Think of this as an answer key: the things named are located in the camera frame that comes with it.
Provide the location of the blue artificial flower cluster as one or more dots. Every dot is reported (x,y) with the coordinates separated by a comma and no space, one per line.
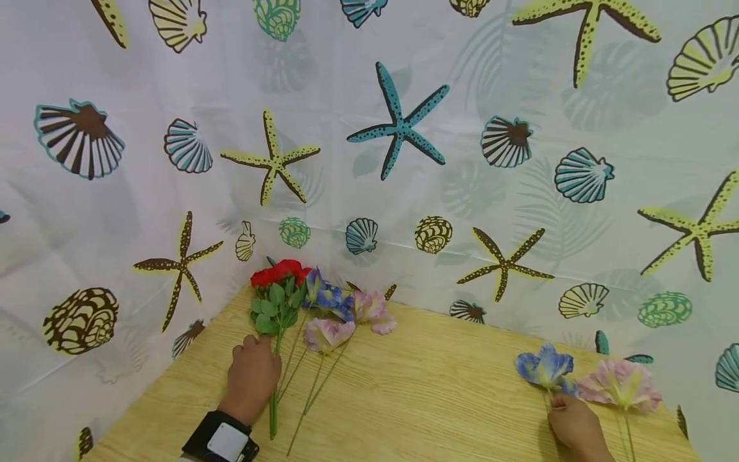
(329,296)

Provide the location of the person's right hand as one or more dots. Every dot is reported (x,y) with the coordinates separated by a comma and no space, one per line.
(577,433)

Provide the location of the black wrist band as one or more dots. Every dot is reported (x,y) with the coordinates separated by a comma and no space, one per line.
(222,439)

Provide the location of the person's left hand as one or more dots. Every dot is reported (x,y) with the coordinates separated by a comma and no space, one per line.
(253,378)

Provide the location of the large pink artificial flower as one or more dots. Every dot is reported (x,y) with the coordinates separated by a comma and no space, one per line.
(620,384)

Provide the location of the pale purple artificial flower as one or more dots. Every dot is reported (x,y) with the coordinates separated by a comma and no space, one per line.
(328,333)

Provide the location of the person's left fingers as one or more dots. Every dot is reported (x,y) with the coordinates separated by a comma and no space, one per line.
(249,346)

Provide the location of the person's right fingers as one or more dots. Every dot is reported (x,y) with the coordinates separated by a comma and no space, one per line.
(559,403)

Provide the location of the red rose bunch green leaves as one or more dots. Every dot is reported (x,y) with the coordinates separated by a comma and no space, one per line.
(277,301)

